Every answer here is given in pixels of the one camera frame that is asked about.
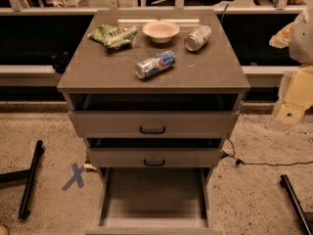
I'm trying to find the green chip bag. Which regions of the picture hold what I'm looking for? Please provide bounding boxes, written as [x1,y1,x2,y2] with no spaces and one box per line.
[87,24,138,49]

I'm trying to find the black clamp on ledge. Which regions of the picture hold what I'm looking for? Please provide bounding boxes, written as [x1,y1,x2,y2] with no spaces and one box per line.
[51,52,68,73]

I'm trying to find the bottom drawer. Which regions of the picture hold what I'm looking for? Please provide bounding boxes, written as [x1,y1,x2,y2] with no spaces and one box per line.
[85,167,223,235]

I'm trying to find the black stand leg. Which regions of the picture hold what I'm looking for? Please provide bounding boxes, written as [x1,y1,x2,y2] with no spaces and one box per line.
[280,174,313,235]
[0,140,45,220]

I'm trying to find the blue tape cross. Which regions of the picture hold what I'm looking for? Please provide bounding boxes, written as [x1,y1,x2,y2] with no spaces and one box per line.
[62,163,85,191]

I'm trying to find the black cable on floor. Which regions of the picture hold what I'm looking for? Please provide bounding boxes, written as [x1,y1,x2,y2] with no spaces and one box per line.
[221,138,313,167]

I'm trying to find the blue silver redbull can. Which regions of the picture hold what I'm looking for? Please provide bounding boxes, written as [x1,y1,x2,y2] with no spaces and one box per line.
[135,51,176,79]

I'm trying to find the silver green soda can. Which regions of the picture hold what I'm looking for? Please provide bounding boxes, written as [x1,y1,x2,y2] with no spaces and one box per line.
[185,25,211,52]

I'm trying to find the middle drawer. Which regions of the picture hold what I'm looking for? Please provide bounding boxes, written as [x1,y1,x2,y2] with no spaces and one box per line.
[86,138,222,167]

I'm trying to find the grey drawer cabinet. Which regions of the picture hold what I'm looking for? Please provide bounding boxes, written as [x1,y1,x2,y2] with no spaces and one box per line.
[58,10,249,174]

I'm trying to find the white paper bowl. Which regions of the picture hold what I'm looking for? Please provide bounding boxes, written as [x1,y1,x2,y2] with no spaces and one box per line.
[142,21,180,44]

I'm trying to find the black stand leg right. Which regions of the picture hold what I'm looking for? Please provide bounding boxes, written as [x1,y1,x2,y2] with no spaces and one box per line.
[280,174,313,235]

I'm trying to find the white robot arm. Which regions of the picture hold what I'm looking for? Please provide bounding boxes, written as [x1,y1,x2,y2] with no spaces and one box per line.
[269,6,313,128]

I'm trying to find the black stand leg left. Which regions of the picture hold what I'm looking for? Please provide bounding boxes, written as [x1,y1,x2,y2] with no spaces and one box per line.
[0,140,45,220]

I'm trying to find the drawer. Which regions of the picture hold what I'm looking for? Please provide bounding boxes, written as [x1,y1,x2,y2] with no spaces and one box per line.
[67,93,244,139]
[85,167,223,235]
[86,138,222,167]

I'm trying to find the top drawer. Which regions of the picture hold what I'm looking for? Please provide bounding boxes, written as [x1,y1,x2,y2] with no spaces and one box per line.
[67,93,244,139]

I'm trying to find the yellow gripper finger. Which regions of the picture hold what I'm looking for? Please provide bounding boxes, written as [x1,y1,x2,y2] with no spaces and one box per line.
[269,23,293,49]
[273,66,313,126]

